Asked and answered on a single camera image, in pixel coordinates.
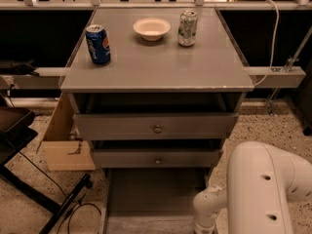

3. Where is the grey bottom drawer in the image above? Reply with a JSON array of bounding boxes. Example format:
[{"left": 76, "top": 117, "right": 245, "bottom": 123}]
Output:
[{"left": 99, "top": 168, "right": 211, "bottom": 234}]

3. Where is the grey drawer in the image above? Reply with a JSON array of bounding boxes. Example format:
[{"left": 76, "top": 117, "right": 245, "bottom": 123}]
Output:
[
  {"left": 73, "top": 113, "right": 238, "bottom": 140},
  {"left": 99, "top": 168, "right": 211, "bottom": 234},
  {"left": 92, "top": 149, "right": 222, "bottom": 168}
]

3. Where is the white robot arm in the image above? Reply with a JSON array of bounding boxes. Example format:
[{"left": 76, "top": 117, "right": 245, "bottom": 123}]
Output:
[{"left": 193, "top": 141, "right": 312, "bottom": 234}]

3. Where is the grey drawer cabinet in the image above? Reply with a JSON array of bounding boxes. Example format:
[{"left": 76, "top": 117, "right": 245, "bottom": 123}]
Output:
[{"left": 58, "top": 7, "right": 254, "bottom": 234}]

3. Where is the grey top drawer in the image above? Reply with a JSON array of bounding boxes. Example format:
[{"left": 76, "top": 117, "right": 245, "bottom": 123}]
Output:
[{"left": 73, "top": 113, "right": 238, "bottom": 140}]

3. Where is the grey middle drawer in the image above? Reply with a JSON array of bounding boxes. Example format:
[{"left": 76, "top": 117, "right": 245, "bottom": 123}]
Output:
[{"left": 92, "top": 149, "right": 222, "bottom": 168}]

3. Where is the white bowl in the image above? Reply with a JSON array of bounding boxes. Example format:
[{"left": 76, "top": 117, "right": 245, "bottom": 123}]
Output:
[{"left": 133, "top": 18, "right": 171, "bottom": 42}]

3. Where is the silver green soda can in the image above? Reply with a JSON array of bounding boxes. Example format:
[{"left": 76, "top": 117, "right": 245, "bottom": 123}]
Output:
[{"left": 177, "top": 10, "right": 198, "bottom": 47}]

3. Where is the blue Pepsi can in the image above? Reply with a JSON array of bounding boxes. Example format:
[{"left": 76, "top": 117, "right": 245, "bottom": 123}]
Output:
[{"left": 86, "top": 24, "right": 111, "bottom": 65}]

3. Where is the cardboard box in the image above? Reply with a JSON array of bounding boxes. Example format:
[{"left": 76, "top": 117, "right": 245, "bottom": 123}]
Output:
[{"left": 41, "top": 94, "right": 96, "bottom": 171}]

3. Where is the black stand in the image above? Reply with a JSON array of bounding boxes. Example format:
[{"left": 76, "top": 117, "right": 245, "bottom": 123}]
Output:
[{"left": 0, "top": 106, "right": 94, "bottom": 234}]

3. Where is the black floor cable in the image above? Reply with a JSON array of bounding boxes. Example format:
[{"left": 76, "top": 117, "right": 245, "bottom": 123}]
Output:
[{"left": 18, "top": 150, "right": 104, "bottom": 234}]

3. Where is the white hanging cable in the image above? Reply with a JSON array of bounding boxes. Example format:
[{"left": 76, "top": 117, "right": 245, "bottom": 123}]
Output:
[{"left": 253, "top": 0, "right": 280, "bottom": 87}]

